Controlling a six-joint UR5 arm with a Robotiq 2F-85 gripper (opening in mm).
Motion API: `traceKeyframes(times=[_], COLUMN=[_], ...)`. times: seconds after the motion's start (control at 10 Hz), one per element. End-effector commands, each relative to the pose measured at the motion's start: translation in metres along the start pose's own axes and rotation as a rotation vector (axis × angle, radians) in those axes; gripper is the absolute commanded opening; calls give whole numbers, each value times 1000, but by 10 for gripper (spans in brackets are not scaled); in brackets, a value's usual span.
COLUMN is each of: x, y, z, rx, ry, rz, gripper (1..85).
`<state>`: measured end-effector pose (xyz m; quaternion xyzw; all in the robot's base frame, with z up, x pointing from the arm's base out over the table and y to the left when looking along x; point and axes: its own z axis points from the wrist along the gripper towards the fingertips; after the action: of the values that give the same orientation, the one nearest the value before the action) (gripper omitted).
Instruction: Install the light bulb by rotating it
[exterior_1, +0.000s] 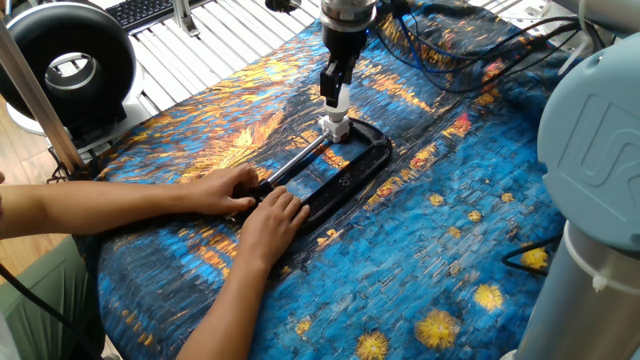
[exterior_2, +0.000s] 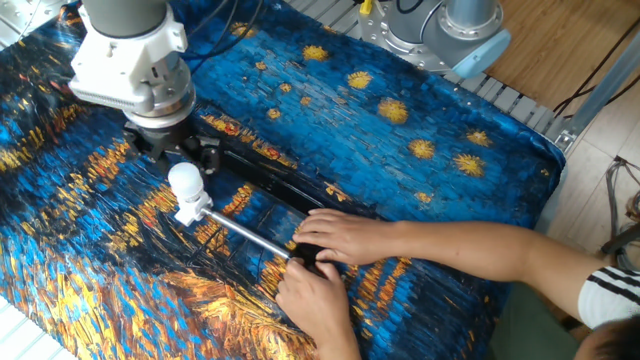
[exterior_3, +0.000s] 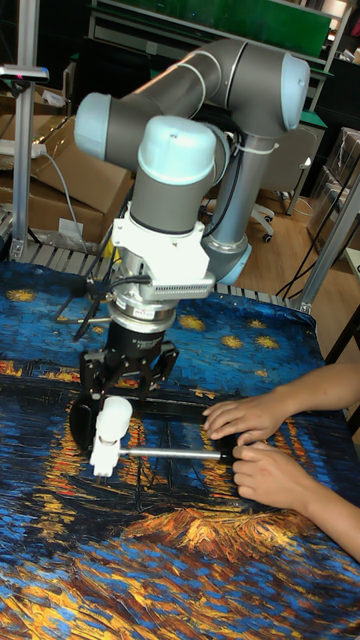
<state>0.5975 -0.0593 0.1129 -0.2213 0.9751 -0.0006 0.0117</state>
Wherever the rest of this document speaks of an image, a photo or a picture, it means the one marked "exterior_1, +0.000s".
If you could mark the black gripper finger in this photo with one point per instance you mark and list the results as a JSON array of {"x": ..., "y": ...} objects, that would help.
[
  {"x": 328, "y": 84},
  {"x": 346, "y": 84}
]

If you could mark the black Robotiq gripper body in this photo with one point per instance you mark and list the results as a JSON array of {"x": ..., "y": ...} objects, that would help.
[{"x": 340, "y": 50}]

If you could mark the white light bulb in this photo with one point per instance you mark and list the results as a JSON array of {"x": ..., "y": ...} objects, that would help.
[{"x": 338, "y": 104}]

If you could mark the black C-clamp with metal screw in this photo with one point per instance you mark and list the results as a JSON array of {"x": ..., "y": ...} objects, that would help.
[{"x": 330, "y": 175}]

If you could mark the person's left forearm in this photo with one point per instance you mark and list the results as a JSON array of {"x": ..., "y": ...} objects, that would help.
[{"x": 100, "y": 205}]

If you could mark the person's right forearm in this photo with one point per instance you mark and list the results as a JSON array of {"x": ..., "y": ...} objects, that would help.
[{"x": 220, "y": 315}]

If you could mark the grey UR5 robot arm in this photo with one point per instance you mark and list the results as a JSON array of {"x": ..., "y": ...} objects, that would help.
[{"x": 590, "y": 220}]

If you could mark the white bulb socket block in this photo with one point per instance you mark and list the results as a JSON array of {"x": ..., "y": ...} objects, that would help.
[{"x": 334, "y": 128}]

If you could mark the person's left hand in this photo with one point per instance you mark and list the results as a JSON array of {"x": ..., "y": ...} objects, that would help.
[{"x": 225, "y": 190}]

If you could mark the person's right hand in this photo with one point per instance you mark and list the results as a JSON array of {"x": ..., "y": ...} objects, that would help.
[{"x": 270, "y": 225}]

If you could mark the black keyboard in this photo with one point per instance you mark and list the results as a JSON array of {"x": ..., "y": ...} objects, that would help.
[{"x": 155, "y": 10}]

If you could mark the starry night print tablecloth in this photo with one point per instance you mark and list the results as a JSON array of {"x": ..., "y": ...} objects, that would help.
[{"x": 430, "y": 280}]

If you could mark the black round fan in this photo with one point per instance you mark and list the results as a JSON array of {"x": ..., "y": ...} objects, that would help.
[{"x": 65, "y": 65}]

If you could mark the green trousers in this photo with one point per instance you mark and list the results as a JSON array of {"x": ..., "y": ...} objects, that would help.
[{"x": 40, "y": 300}]

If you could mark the aluminium upright post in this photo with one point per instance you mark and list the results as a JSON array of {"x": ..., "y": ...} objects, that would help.
[{"x": 45, "y": 100}]

